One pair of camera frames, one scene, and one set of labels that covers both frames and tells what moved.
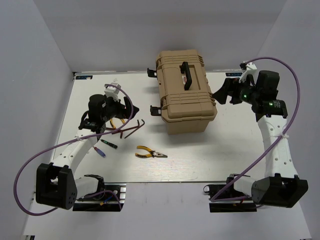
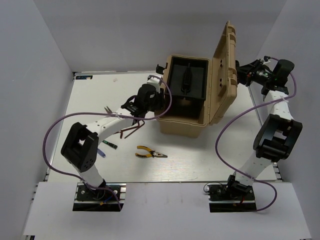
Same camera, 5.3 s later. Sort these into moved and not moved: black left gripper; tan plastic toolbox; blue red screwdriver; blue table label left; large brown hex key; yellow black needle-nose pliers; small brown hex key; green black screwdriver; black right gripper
Moved: small brown hex key; black left gripper; tan plastic toolbox; black right gripper; large brown hex key
Not moved: green black screwdriver; blue table label left; blue red screwdriver; yellow black needle-nose pliers
